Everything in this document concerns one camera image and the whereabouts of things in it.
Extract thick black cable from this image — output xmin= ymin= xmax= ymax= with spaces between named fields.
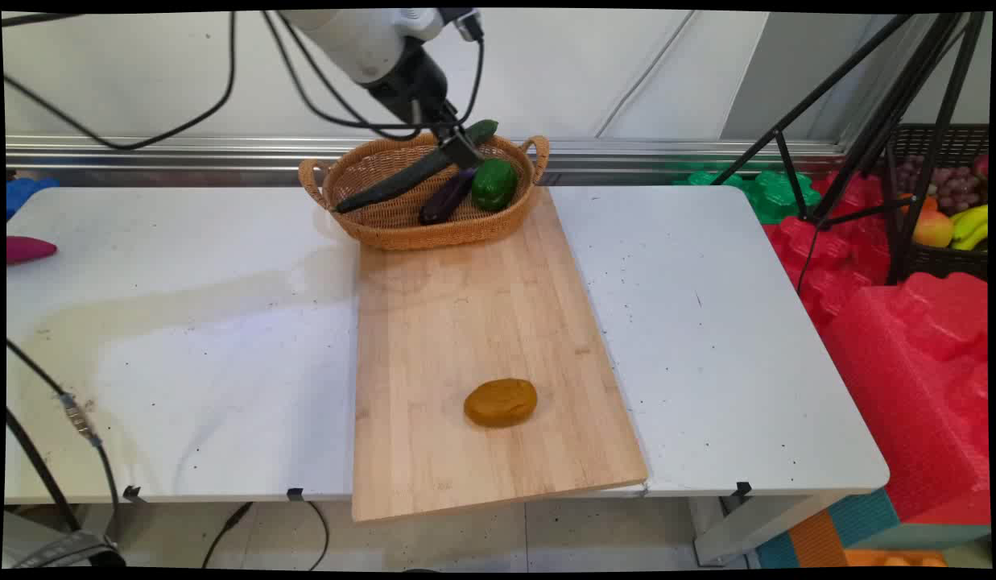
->
xmin=6 ymin=408 xmax=83 ymax=534

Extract green toy bell pepper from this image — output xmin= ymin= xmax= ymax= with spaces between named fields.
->
xmin=471 ymin=158 xmax=519 ymax=213

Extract wooden cutting board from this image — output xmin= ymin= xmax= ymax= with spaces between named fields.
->
xmin=351 ymin=187 xmax=650 ymax=524

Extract grey table leg bracket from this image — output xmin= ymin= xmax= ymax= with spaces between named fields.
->
xmin=691 ymin=491 xmax=857 ymax=567

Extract black tripod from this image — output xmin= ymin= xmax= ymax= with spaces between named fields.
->
xmin=711 ymin=11 xmax=988 ymax=286

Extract woven wicker basket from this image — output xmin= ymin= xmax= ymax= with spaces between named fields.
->
xmin=298 ymin=133 xmax=551 ymax=251

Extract blue foam piece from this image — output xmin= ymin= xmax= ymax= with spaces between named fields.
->
xmin=6 ymin=176 xmax=60 ymax=222

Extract black plastic crate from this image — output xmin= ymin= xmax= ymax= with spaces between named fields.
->
xmin=882 ymin=123 xmax=990 ymax=283

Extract dark green toy cucumber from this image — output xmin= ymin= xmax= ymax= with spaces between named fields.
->
xmin=335 ymin=119 xmax=500 ymax=215

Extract black cable under table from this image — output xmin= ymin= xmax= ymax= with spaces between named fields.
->
xmin=201 ymin=491 xmax=331 ymax=571

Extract purple toy eggplant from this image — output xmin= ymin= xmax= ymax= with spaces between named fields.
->
xmin=418 ymin=168 xmax=477 ymax=226

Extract brown toy potato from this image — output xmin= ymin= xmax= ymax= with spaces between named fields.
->
xmin=464 ymin=379 xmax=539 ymax=429

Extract aluminium wall rail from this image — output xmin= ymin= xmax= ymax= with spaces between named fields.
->
xmin=6 ymin=134 xmax=846 ymax=188

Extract magenta toy vegetable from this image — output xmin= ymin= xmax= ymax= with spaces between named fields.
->
xmin=6 ymin=235 xmax=59 ymax=266

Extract black strap device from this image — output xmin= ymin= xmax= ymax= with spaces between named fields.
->
xmin=11 ymin=530 xmax=126 ymax=570

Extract green foam mat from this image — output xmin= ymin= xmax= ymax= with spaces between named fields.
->
xmin=673 ymin=168 xmax=822 ymax=225

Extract large red foam mat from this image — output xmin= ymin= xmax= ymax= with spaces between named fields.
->
xmin=818 ymin=271 xmax=991 ymax=526

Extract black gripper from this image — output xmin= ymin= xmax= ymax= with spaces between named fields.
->
xmin=367 ymin=40 xmax=485 ymax=171

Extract purple toy grapes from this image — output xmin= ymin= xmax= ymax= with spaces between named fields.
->
xmin=894 ymin=155 xmax=985 ymax=215

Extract black cable with metal connector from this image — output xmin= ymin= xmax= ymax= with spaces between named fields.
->
xmin=6 ymin=338 xmax=122 ymax=542

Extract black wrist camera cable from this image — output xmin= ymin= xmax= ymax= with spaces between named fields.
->
xmin=261 ymin=11 xmax=487 ymax=143

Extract orange-red toy peach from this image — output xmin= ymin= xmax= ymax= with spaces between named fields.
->
xmin=912 ymin=211 xmax=955 ymax=249

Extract long black arm cable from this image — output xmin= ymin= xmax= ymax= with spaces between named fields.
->
xmin=2 ymin=11 xmax=238 ymax=152

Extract yellow toy bananas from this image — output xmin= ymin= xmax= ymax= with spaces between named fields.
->
xmin=950 ymin=204 xmax=990 ymax=252

